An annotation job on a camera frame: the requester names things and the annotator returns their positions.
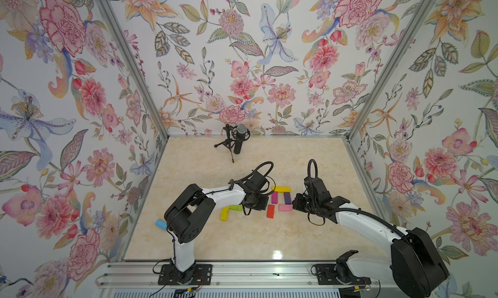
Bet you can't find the lime green block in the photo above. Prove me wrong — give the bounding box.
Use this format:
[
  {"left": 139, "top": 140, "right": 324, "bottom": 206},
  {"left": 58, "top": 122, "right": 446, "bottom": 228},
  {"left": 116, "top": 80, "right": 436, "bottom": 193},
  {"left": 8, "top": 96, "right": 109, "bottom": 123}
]
[{"left": 228, "top": 205, "right": 243, "bottom": 211}]

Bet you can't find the red block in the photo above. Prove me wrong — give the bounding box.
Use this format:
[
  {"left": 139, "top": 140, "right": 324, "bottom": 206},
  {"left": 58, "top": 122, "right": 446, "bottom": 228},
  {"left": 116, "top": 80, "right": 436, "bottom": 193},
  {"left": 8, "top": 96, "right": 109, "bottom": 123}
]
[{"left": 267, "top": 205, "right": 275, "bottom": 219}]

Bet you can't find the magenta block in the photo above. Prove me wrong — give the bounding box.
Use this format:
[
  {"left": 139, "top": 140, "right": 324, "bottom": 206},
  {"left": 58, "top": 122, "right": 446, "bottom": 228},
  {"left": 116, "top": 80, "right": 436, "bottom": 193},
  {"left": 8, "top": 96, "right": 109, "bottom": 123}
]
[{"left": 271, "top": 192, "right": 279, "bottom": 205}]

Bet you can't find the purple block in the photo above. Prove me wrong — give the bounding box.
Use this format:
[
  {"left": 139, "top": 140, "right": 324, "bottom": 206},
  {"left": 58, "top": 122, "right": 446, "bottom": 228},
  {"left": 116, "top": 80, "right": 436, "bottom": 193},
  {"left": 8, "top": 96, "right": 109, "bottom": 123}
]
[{"left": 283, "top": 192, "right": 292, "bottom": 205}]

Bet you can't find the long yellow block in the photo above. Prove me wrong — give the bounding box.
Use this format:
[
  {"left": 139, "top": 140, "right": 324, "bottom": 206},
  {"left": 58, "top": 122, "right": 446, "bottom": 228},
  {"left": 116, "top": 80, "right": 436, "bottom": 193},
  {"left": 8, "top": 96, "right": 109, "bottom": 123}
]
[
  {"left": 273, "top": 186, "right": 291, "bottom": 193},
  {"left": 220, "top": 207, "right": 230, "bottom": 221}
]

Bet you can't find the pink block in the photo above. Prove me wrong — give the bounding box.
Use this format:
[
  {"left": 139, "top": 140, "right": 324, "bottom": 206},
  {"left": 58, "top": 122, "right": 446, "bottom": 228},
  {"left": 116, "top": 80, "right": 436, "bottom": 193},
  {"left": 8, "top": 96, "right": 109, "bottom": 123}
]
[{"left": 278, "top": 204, "right": 293, "bottom": 212}]

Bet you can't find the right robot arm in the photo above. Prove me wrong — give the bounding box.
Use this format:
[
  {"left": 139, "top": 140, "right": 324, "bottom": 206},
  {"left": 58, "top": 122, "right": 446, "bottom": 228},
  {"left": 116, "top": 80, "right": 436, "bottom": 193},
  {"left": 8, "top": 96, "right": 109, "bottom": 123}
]
[{"left": 293, "top": 177, "right": 450, "bottom": 297}]

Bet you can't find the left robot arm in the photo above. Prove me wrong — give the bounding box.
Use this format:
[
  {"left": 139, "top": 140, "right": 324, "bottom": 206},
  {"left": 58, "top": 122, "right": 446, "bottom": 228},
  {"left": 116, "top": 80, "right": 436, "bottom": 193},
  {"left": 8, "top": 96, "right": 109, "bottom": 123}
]
[{"left": 164, "top": 170, "right": 271, "bottom": 273}]

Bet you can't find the black microphone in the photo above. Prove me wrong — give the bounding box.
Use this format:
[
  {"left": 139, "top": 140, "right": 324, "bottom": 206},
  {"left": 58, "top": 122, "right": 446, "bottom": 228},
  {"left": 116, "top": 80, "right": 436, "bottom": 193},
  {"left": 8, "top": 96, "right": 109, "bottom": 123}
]
[{"left": 233, "top": 124, "right": 250, "bottom": 154}]

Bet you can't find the light blue block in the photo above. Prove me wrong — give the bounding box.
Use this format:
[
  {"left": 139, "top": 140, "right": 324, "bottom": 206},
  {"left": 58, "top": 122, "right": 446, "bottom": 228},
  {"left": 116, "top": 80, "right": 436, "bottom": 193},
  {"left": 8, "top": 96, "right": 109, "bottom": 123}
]
[{"left": 155, "top": 219, "right": 168, "bottom": 231}]

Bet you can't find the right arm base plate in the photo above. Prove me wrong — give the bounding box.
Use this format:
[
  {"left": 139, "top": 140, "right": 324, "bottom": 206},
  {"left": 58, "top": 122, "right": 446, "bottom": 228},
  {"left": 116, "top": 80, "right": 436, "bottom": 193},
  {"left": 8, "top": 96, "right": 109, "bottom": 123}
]
[{"left": 310, "top": 250, "right": 372, "bottom": 286}]

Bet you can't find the aluminium front rail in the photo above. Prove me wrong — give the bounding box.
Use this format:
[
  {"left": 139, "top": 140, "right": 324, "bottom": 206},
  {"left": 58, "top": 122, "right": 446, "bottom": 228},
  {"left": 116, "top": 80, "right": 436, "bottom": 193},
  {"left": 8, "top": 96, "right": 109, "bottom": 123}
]
[{"left": 95, "top": 260, "right": 429, "bottom": 290}]

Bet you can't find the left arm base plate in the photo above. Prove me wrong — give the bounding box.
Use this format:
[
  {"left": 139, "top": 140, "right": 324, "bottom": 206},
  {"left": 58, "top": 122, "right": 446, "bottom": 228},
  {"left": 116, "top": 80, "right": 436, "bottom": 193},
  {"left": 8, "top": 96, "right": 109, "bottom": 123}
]
[{"left": 158, "top": 263, "right": 213, "bottom": 286}]

